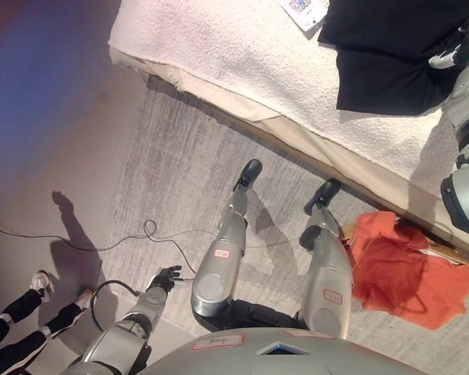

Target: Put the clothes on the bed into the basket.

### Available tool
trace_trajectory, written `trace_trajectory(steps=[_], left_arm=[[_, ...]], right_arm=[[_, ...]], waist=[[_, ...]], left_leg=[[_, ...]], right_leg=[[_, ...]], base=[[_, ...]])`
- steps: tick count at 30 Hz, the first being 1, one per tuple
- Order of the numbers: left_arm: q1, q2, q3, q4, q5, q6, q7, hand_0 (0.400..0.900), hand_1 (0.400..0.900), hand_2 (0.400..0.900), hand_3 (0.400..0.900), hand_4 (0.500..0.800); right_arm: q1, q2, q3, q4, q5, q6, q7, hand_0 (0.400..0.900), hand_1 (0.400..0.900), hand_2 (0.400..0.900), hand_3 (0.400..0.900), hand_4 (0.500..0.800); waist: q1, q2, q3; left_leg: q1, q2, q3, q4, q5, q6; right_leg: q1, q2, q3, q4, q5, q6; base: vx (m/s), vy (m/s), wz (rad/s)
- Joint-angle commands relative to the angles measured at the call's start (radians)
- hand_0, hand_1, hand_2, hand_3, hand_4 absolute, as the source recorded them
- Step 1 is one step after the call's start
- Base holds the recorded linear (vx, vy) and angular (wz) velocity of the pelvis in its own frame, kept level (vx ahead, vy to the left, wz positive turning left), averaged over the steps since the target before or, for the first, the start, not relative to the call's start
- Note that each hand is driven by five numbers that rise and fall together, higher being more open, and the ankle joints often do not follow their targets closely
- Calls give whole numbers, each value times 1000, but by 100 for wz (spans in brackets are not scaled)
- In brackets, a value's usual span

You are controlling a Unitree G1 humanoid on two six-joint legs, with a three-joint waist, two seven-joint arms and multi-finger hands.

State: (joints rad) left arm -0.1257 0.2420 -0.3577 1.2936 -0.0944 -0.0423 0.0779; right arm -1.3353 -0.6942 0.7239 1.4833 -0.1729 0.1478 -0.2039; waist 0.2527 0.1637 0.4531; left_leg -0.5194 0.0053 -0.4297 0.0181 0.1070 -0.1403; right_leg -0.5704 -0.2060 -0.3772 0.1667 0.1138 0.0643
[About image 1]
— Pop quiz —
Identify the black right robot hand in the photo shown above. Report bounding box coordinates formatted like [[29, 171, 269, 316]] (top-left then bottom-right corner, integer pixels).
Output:
[[428, 23, 469, 71]]

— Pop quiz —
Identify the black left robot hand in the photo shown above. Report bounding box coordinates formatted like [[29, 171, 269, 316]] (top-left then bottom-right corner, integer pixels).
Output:
[[146, 265, 184, 292]]

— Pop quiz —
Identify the black garment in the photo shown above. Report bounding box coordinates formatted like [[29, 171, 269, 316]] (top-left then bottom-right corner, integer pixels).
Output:
[[317, 0, 469, 117]]

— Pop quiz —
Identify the bed with white blanket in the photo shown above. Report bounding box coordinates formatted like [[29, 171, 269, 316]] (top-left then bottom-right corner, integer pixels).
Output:
[[107, 0, 460, 173]]

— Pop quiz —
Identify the silver left robot leg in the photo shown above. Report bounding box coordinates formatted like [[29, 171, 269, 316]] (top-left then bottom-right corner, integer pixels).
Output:
[[190, 183, 255, 320]]

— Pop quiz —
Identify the silver robot leg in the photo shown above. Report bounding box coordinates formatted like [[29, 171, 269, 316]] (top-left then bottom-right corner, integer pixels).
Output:
[[299, 205, 355, 339], [190, 183, 255, 320]]

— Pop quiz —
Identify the white sneaker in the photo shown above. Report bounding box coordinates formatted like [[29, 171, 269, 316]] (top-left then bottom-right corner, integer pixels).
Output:
[[75, 287, 96, 314], [30, 269, 54, 302]]

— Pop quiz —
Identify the silver robot torso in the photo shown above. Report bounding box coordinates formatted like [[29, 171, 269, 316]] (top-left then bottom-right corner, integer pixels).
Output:
[[136, 298, 411, 375]]

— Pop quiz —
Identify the grey striped rug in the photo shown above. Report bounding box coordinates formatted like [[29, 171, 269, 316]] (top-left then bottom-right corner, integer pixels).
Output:
[[113, 76, 469, 375]]

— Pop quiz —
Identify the black left robot foot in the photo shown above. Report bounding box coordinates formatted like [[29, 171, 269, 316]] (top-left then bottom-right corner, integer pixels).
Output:
[[232, 159, 263, 192]]

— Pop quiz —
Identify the black robot foot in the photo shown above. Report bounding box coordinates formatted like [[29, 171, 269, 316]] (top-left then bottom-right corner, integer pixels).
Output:
[[232, 159, 263, 192], [303, 178, 342, 215]]

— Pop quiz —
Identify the black trousered person leg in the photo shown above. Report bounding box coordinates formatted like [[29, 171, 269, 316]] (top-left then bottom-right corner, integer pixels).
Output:
[[0, 302, 83, 375], [0, 287, 45, 355]]

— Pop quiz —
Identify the white paper clothing tag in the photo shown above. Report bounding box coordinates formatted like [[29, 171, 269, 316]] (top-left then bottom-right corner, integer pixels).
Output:
[[279, 0, 331, 33]]

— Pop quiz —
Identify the silver right robot leg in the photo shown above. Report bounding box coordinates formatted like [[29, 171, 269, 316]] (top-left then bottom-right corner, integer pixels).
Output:
[[299, 205, 355, 339]]

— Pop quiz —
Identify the black right robot foot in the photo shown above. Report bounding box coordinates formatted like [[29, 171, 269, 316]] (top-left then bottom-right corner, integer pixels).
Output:
[[303, 178, 342, 215]]

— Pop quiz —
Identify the orange t-shirt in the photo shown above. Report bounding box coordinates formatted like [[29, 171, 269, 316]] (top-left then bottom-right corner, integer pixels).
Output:
[[351, 212, 469, 330]]

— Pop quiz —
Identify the thin black floor cable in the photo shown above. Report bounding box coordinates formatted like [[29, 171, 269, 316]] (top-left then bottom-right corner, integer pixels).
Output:
[[0, 217, 310, 280]]

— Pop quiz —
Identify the beige upholstered bed frame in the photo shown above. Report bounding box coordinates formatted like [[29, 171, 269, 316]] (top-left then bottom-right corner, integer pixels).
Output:
[[146, 73, 469, 259]]

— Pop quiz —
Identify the laundry basket with wooden handles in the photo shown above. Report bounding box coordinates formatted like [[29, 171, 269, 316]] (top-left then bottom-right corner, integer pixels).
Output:
[[342, 217, 469, 271]]

